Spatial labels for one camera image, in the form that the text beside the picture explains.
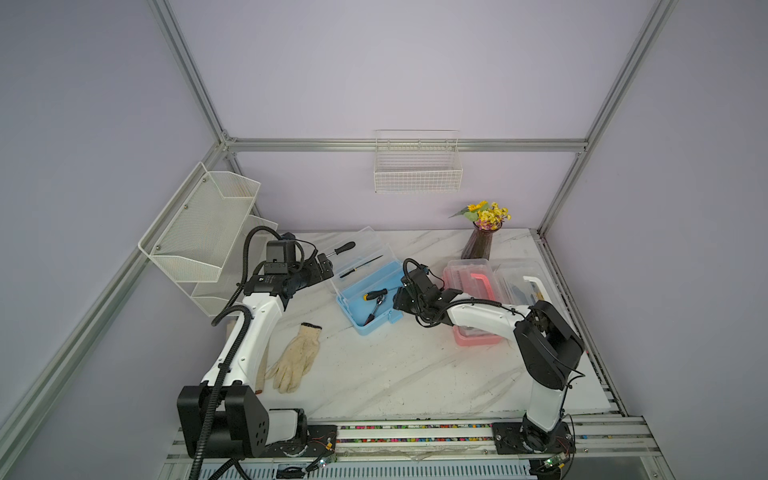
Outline black screwdriver tray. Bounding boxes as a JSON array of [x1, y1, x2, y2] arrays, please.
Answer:
[[339, 255, 383, 279], [326, 241, 356, 257]]

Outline white mesh wall shelf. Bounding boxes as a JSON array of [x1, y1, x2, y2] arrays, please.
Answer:
[[179, 215, 278, 318], [138, 163, 260, 283]]

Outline lower white mesh wall shelf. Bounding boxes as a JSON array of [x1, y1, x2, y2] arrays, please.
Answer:
[[179, 215, 278, 318]]

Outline dark glass flower vase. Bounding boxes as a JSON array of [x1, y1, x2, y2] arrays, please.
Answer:
[[461, 225, 495, 260]]

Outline robot base rail plate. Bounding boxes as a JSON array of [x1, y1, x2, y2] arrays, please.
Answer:
[[158, 410, 673, 480]]

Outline black screwdriver top tray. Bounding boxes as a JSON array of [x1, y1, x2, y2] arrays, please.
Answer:
[[326, 241, 356, 257]]

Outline aluminium frame rails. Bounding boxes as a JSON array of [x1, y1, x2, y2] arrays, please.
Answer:
[[1, 1, 651, 417]]

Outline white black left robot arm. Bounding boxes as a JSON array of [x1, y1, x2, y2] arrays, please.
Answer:
[[177, 233, 334, 463]]

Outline black tool in blue base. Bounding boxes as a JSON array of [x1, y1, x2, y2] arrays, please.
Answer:
[[363, 288, 389, 326]]

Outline upper white mesh wall shelf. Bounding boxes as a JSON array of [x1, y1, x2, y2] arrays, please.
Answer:
[[138, 163, 260, 283]]

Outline blue tiered toolbox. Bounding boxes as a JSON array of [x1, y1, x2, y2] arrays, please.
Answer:
[[320, 227, 403, 336]]

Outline yellow artificial flowers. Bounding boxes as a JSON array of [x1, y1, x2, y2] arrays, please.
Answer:
[[452, 201, 511, 231]]

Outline black screwdriver middle tray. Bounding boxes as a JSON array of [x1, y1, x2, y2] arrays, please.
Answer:
[[339, 255, 383, 279]]

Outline cream knit work glove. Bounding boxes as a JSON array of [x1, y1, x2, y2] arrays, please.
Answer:
[[266, 322, 322, 394]]

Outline white wire wall basket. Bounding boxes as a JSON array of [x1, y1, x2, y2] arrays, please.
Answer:
[[373, 129, 463, 194]]

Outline clear white toolbox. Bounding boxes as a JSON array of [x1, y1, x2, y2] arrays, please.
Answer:
[[492, 258, 553, 306]]

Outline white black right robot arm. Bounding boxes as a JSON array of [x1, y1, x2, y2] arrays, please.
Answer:
[[393, 258, 585, 453]]

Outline pink toolbox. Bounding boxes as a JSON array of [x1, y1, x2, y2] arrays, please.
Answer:
[[441, 257, 511, 348]]

